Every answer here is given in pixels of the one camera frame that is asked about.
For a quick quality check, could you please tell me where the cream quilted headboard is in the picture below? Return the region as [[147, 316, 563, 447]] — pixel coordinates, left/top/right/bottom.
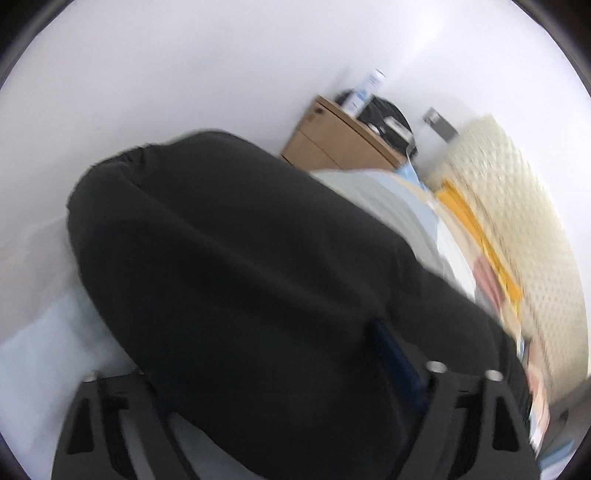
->
[[427, 115, 591, 393]]

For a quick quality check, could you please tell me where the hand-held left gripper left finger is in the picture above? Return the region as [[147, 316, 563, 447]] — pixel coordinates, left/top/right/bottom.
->
[[51, 370, 197, 480]]

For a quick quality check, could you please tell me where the black garment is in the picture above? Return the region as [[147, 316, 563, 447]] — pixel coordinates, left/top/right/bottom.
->
[[67, 130, 541, 480]]

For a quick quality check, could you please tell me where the black bag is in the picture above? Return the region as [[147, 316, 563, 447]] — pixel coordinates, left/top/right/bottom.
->
[[336, 91, 419, 160]]

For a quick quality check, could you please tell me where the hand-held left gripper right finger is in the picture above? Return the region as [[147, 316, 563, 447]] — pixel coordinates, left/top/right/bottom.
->
[[369, 318, 539, 480]]

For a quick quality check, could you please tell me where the grey wall socket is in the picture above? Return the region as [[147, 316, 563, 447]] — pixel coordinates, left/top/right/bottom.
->
[[424, 108, 458, 141]]

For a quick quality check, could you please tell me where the white blue tube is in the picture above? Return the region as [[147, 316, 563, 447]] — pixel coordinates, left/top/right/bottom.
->
[[347, 69, 386, 116]]

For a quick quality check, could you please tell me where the wooden nightstand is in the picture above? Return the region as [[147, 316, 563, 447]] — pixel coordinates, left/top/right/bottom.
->
[[281, 95, 407, 172]]

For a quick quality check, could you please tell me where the light blue face mask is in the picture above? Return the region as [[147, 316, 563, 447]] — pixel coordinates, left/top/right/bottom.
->
[[394, 161, 423, 185]]

